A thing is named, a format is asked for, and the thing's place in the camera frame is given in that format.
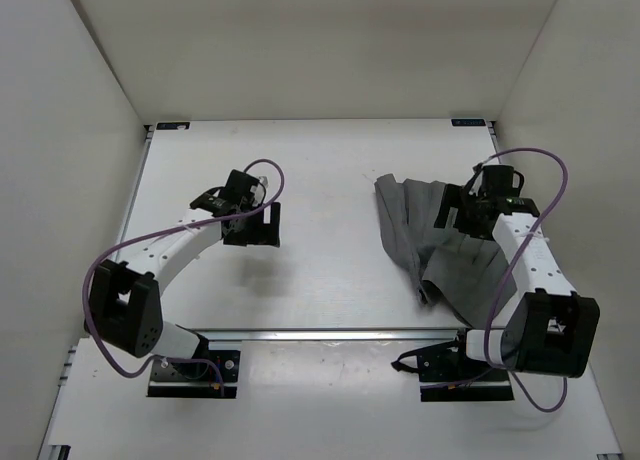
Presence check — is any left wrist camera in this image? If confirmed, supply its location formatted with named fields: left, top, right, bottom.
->
left=251, top=176, right=269, bottom=204

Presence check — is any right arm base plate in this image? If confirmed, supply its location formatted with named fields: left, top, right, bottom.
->
left=391, top=340, right=514, bottom=403

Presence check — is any aluminium table front rail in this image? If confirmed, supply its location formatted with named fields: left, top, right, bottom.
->
left=200, top=328, right=458, bottom=342

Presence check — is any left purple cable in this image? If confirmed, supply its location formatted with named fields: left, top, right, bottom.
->
left=81, top=158, right=286, bottom=380

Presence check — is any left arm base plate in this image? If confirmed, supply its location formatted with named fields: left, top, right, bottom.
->
left=147, top=350, right=241, bottom=399

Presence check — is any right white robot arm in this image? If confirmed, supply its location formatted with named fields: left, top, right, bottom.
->
left=434, top=164, right=600, bottom=381

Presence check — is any right blue table label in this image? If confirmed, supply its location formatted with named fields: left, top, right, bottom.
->
left=451, top=118, right=486, bottom=127

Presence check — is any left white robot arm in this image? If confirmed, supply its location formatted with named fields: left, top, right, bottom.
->
left=85, top=170, right=281, bottom=378

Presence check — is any grey pleated skirt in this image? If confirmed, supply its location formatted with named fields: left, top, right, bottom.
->
left=374, top=174, right=508, bottom=329

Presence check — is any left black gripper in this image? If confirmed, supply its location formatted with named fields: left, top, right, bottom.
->
left=225, top=199, right=282, bottom=247

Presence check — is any left blue table label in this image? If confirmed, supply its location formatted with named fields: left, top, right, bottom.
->
left=155, top=122, right=191, bottom=131

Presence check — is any blue table label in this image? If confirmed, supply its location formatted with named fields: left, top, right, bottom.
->
left=155, top=122, right=191, bottom=131
left=451, top=118, right=486, bottom=127

